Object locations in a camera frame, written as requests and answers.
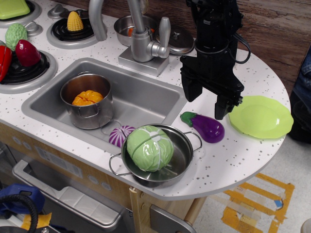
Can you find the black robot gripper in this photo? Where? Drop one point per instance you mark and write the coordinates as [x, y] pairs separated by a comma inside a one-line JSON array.
[[214, 72]]

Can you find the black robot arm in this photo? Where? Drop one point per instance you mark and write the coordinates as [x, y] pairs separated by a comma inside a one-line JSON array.
[[217, 22]]

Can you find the purple toy eggplant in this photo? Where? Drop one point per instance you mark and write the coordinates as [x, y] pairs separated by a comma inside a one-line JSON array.
[[210, 129]]

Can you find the light green plastic plate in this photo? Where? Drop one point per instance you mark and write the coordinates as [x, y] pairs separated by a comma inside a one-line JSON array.
[[261, 117]]

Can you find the steel pot lid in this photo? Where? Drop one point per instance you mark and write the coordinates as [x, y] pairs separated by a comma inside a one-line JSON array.
[[180, 41]]

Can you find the grey toy sink basin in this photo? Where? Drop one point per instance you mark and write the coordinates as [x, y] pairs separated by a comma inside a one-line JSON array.
[[137, 100]]

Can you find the silver toy faucet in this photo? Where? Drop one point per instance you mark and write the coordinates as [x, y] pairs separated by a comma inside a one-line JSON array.
[[145, 54]]

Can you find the green toy cabbage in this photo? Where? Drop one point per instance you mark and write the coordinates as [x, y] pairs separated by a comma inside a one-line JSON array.
[[150, 148]]

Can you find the purple striped toy onion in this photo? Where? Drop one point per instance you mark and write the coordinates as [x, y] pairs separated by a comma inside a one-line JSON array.
[[119, 134]]

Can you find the orange toy carrot piece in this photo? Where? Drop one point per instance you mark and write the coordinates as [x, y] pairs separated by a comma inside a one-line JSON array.
[[130, 31]]

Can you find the tall steel pot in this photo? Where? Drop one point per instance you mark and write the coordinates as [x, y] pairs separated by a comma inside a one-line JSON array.
[[92, 116]]

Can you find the small steel bowl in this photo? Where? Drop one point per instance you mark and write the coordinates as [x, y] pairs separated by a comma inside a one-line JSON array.
[[122, 25]]

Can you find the orange toy pumpkin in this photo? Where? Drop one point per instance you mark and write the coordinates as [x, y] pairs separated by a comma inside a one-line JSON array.
[[86, 98]]

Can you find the yellow toy corn cob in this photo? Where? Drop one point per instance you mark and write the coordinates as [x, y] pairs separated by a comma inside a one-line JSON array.
[[74, 22]]

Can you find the black toy stove burner rear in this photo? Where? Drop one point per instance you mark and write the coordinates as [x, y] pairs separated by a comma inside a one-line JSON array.
[[59, 36]]

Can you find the black toy stove burner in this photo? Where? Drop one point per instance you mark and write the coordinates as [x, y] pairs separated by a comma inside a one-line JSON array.
[[20, 79], [59, 36]]

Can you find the grey stove knob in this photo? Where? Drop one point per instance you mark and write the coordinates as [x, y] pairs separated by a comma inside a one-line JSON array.
[[56, 11]]

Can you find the dark red toy pepper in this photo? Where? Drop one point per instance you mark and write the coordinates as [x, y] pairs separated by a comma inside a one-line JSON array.
[[26, 53]]

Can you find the black toy stove burner front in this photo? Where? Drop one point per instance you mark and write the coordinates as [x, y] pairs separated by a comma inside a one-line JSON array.
[[20, 79]]

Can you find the blue clamp tool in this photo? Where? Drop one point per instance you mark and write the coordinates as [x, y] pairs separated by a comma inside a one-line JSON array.
[[21, 199]]

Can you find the light green bumpy toy vegetable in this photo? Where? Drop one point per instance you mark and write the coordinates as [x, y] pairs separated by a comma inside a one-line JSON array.
[[14, 33]]

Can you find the bright red toy pepper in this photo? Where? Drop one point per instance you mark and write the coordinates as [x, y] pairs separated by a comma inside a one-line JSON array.
[[5, 60]]

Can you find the green plastic lid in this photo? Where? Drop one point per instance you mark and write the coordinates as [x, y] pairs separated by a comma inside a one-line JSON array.
[[13, 8]]

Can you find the shallow steel pan with handles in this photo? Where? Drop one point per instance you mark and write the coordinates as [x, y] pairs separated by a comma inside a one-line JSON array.
[[176, 168]]

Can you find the grey oven door handle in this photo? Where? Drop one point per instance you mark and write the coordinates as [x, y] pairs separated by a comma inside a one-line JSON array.
[[73, 206]]

